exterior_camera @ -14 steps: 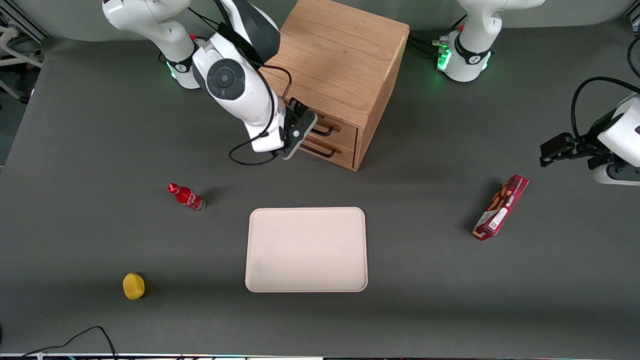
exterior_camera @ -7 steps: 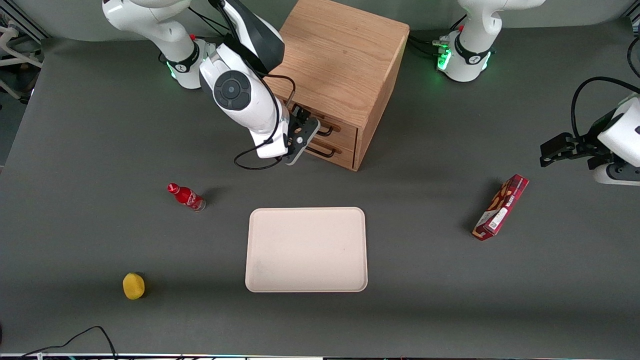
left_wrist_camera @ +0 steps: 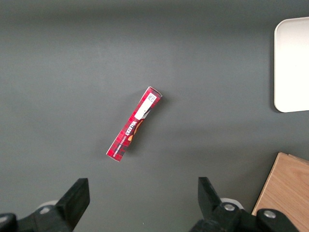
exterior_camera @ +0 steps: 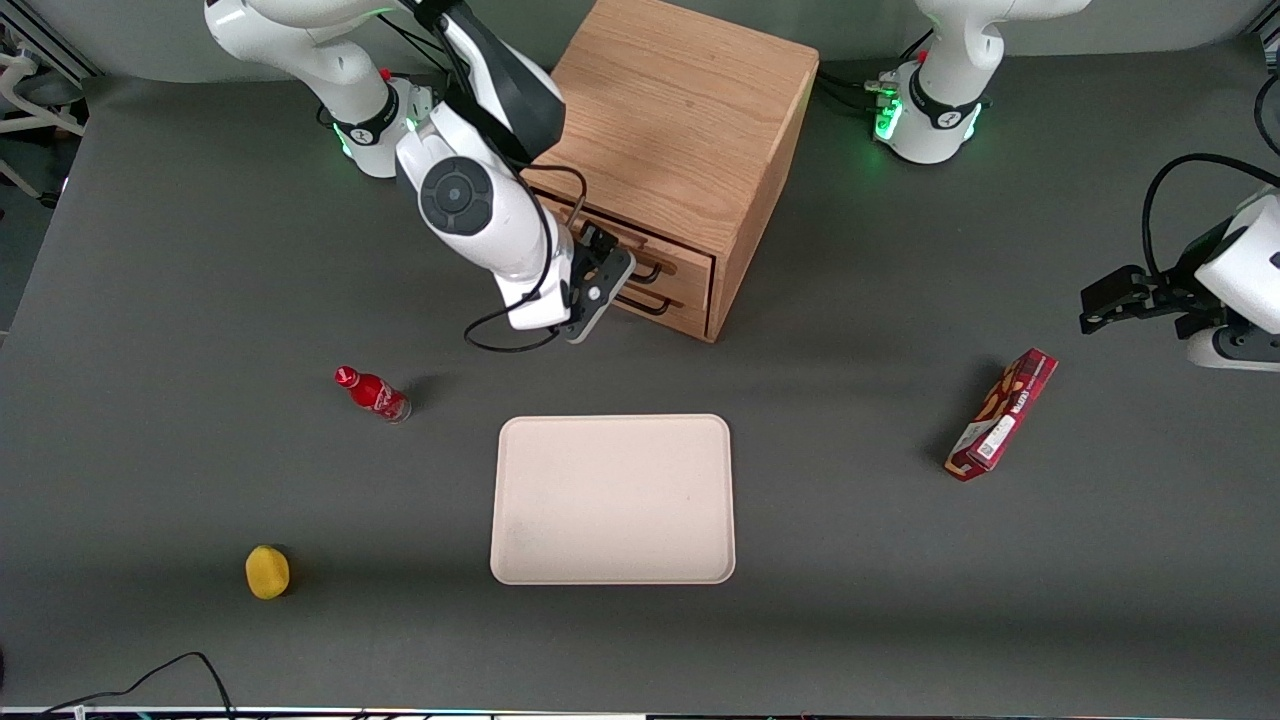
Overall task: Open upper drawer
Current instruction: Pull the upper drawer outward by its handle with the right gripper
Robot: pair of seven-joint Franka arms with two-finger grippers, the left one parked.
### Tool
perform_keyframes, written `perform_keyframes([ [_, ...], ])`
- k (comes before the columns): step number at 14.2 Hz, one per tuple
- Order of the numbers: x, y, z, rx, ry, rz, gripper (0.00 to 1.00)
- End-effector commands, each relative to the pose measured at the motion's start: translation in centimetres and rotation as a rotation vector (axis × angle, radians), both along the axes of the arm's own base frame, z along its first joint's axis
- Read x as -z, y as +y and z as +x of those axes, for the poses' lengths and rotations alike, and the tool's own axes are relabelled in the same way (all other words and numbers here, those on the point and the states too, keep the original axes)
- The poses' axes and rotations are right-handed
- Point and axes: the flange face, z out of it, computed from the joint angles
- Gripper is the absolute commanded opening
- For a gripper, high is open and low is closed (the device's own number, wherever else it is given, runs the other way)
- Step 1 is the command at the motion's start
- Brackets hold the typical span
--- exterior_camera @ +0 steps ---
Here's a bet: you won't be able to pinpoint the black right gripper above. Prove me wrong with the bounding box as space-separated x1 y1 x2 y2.
563 224 637 346

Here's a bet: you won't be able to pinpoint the yellow lemon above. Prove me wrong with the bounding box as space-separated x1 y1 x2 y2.
245 544 292 601

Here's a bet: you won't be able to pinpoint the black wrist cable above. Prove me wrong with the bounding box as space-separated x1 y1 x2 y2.
463 165 591 354
1143 153 1280 281

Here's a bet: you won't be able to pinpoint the red cola bottle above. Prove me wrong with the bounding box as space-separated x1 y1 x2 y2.
334 365 413 425

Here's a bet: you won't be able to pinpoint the beige plastic tray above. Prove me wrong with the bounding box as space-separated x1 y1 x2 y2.
489 413 737 586

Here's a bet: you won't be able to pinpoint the black base cables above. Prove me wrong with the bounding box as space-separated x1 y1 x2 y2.
380 15 451 126
818 68 901 113

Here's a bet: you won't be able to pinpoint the black wire drawer handle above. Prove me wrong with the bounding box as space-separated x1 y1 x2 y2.
543 195 685 283
612 282 687 317

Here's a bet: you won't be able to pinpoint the red tartan cookie box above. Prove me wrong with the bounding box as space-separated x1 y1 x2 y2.
944 347 1060 483

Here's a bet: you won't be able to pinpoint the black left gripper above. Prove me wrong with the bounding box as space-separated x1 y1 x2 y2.
1080 220 1243 342

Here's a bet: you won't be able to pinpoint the metal frame stand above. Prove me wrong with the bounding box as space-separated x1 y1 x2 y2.
0 5 101 201

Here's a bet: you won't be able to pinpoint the wooden drawer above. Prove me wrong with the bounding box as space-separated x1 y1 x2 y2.
520 178 717 303
605 262 715 343

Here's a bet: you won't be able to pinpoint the wooden drawer cabinet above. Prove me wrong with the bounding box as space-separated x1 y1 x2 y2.
515 0 821 344

